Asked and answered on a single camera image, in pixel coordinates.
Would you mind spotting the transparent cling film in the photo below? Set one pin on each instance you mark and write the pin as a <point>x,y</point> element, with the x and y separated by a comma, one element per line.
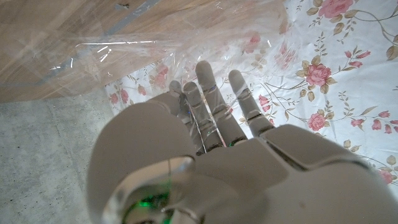
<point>155,46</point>

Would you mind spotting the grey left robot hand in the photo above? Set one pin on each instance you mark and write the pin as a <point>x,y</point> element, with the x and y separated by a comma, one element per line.
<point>248,174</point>

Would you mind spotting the floral rose curtain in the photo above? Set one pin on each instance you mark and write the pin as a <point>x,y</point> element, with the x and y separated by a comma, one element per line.
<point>326,77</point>

